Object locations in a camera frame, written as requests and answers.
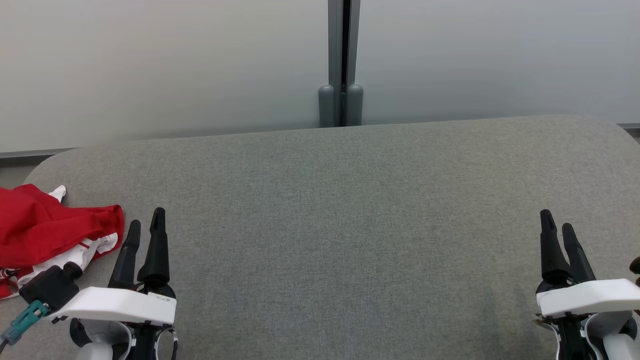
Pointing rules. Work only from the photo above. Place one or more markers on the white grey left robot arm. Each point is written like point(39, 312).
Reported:
point(95, 351)

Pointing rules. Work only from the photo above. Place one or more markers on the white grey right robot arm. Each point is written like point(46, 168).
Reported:
point(622, 349)

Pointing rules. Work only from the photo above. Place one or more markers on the red shorts with white hem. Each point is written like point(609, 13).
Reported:
point(35, 225)

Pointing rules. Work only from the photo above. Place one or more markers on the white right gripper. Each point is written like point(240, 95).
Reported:
point(590, 300)

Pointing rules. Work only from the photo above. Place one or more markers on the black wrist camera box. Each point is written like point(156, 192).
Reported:
point(50, 287)
point(636, 267)

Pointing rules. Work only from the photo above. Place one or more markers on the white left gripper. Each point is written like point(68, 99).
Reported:
point(120, 305)

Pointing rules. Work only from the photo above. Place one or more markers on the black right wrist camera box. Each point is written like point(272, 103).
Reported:
point(636, 267)

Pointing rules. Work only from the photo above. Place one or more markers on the grey partition base rail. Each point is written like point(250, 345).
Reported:
point(30, 153)
point(631, 127)

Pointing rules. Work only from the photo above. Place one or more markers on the grey metal partition post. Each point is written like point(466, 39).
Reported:
point(335, 50)

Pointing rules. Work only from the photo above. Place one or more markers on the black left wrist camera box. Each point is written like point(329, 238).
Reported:
point(50, 287)

